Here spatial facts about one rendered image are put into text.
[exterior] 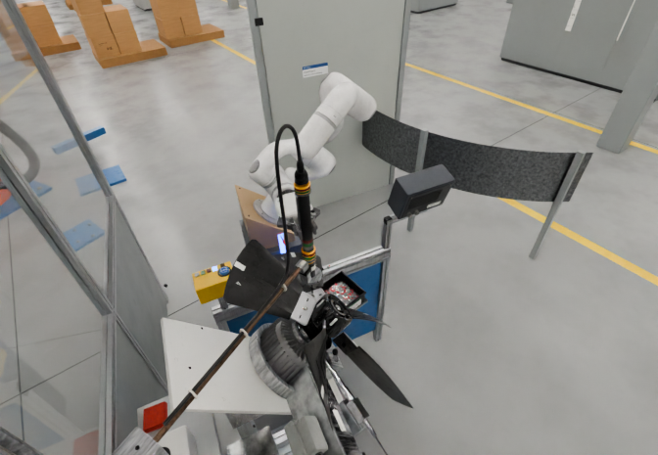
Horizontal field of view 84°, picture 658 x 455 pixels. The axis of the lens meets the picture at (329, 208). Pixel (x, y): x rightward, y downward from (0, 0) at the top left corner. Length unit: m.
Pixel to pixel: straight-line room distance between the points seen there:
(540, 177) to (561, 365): 1.19
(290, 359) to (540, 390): 1.79
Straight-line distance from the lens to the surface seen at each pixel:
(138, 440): 0.92
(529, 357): 2.76
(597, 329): 3.10
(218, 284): 1.55
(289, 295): 1.15
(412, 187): 1.67
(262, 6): 2.65
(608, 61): 6.82
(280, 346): 1.21
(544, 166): 2.81
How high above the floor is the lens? 2.22
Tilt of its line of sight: 40 degrees down
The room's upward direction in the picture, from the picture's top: 2 degrees counter-clockwise
